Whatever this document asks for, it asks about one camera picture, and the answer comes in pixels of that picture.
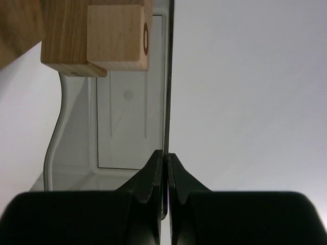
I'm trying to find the long dark wood block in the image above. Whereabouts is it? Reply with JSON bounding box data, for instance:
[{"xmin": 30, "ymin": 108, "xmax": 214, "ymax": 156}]
[{"xmin": 40, "ymin": 0, "xmax": 107, "ymax": 77}]

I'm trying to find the light wood cube right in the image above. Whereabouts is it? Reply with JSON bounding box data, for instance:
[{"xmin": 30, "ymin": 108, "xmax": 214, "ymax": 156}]
[{"xmin": 86, "ymin": 1, "xmax": 153, "ymax": 71}]

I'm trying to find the grey translucent plastic bin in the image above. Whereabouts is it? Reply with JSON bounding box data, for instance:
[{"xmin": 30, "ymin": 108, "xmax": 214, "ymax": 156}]
[{"xmin": 29, "ymin": 0, "xmax": 175, "ymax": 192}]

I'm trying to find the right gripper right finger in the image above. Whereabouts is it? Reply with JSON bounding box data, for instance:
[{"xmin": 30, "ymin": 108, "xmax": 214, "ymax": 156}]
[{"xmin": 168, "ymin": 154, "xmax": 326, "ymax": 244}]

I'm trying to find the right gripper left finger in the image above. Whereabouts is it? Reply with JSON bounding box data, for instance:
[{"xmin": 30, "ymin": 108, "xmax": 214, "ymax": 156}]
[{"xmin": 1, "ymin": 150, "xmax": 162, "ymax": 244}]

